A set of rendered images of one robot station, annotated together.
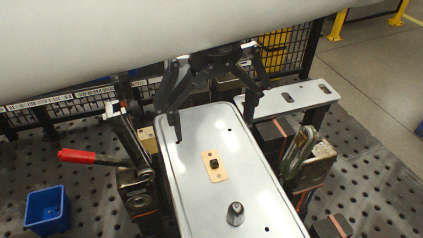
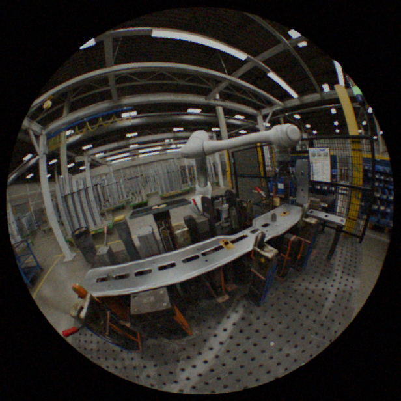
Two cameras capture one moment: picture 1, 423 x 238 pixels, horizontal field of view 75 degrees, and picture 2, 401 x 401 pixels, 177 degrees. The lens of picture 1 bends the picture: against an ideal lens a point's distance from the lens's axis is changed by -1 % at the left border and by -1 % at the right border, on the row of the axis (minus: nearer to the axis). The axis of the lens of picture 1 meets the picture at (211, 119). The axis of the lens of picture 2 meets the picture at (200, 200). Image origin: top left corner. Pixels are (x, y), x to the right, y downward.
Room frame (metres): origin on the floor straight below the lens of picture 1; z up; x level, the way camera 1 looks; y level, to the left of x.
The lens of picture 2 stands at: (-0.18, -0.61, 1.33)
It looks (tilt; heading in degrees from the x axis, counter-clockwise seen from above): 14 degrees down; 88
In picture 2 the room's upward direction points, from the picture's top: 9 degrees counter-clockwise
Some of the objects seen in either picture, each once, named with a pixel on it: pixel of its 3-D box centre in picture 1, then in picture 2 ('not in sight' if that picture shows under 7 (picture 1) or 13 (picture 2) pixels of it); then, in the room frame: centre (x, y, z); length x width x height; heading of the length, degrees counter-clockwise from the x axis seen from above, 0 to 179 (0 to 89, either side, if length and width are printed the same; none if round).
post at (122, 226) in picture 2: not in sight; (132, 250); (-0.65, 0.02, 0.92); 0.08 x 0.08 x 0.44; 18
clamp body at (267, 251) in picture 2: not in sight; (260, 278); (0.03, -0.30, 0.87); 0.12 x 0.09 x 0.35; 108
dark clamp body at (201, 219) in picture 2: not in sight; (205, 246); (-0.17, 0.03, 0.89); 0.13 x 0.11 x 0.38; 108
